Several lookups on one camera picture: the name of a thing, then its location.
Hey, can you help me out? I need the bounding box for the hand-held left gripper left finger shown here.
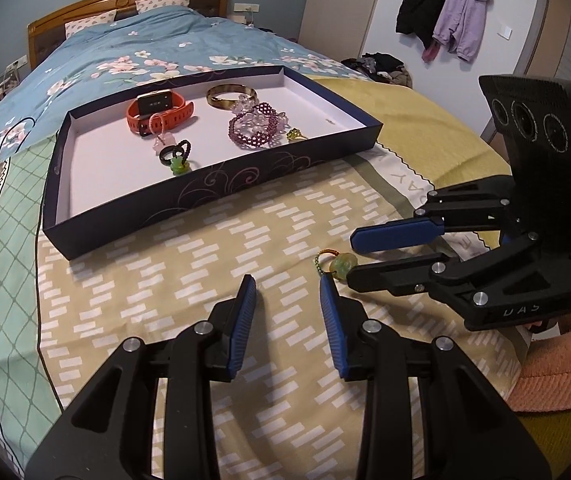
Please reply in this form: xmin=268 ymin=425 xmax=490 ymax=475
xmin=24 ymin=274 xmax=257 ymax=480

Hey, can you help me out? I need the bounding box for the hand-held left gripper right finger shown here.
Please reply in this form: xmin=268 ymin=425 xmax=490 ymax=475
xmin=319 ymin=276 xmax=551 ymax=480

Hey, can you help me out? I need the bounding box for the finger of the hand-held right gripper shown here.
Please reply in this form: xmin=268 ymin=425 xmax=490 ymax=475
xmin=346 ymin=232 xmax=571 ymax=311
xmin=350 ymin=175 xmax=521 ymax=254

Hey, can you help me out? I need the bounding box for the green jade pendant bracelet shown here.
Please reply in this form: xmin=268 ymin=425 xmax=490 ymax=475
xmin=314 ymin=249 xmax=357 ymax=281

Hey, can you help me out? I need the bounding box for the purple beaded bracelet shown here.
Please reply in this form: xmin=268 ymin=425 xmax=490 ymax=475
xmin=228 ymin=102 xmax=287 ymax=151

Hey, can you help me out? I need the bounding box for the black bracelet with green pendant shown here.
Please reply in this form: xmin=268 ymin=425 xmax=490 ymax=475
xmin=158 ymin=140 xmax=194 ymax=176

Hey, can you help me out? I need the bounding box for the clear crystal bead bracelet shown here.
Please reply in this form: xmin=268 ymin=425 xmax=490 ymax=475
xmin=230 ymin=92 xmax=291 ymax=128

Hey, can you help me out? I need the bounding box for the pink braided bracelet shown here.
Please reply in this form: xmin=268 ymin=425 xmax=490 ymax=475
xmin=148 ymin=112 xmax=179 ymax=154

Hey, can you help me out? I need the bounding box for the navy box with white inside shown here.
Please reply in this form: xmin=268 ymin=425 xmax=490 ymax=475
xmin=42 ymin=64 xmax=383 ymax=261

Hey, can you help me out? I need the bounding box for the wooden door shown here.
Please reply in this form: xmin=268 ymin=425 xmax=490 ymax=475
xmin=480 ymin=0 xmax=571 ymax=157

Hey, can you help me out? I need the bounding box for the pile of dark clothes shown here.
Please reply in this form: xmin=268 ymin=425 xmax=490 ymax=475
xmin=340 ymin=51 xmax=414 ymax=90

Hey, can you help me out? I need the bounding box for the person's leg in orange trousers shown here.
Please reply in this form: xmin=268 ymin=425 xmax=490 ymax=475
xmin=505 ymin=265 xmax=571 ymax=414

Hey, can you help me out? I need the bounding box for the purple jacket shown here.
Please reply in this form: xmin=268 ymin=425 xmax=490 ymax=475
xmin=433 ymin=0 xmax=493 ymax=64

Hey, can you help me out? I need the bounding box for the black jacket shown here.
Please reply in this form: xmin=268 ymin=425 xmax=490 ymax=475
xmin=396 ymin=0 xmax=452 ymax=50

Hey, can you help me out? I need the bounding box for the orange smartwatch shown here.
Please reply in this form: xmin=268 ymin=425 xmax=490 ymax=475
xmin=126 ymin=89 xmax=195 ymax=137

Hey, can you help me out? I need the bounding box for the beige wardrobe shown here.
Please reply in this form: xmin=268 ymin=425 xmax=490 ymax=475
xmin=298 ymin=0 xmax=389 ymax=69

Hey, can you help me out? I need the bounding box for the blue floral duvet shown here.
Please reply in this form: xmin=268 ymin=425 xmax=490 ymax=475
xmin=0 ymin=10 xmax=371 ymax=189

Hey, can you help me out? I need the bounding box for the dotted white pillow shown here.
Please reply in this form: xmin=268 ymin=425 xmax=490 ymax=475
xmin=64 ymin=9 xmax=117 ymax=39
xmin=136 ymin=0 xmax=191 ymax=15

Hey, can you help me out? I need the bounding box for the bedside clutter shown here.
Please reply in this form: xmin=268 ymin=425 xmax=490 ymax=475
xmin=0 ymin=60 xmax=19 ymax=111

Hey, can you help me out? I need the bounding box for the gold bangle bracelet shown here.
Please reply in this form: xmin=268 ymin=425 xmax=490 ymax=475
xmin=206 ymin=84 xmax=257 ymax=111

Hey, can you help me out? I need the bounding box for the black cable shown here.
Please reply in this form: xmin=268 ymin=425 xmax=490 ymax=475
xmin=0 ymin=110 xmax=36 ymax=149

